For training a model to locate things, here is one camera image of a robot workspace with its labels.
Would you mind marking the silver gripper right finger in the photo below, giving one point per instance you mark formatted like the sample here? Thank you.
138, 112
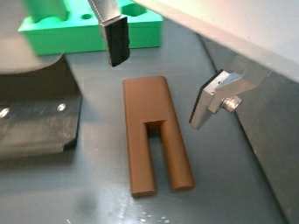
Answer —
221, 91

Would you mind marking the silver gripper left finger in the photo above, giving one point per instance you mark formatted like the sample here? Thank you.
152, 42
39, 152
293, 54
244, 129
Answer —
114, 30

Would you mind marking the brown square-circle forked object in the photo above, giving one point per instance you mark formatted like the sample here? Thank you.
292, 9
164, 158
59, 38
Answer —
150, 112

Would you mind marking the black curved fixture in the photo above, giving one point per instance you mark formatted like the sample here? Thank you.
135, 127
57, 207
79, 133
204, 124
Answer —
41, 100

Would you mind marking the green shape sorter base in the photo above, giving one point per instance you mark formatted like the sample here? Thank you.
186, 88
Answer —
53, 36

